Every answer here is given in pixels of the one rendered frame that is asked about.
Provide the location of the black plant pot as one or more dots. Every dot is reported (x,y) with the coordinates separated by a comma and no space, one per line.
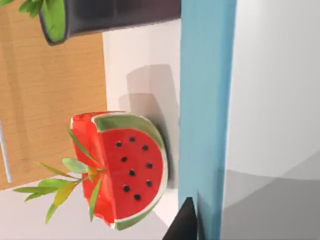
(100,17)

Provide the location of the light blue board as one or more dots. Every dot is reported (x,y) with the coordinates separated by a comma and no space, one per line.
(205,100)

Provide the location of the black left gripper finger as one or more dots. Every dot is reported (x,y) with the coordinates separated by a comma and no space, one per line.
(185,222)

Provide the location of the wooden cupboard door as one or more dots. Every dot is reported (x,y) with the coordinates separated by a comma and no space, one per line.
(50,105)

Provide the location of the watermelon-shaped plant pot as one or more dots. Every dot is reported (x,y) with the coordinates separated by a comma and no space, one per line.
(130,170)

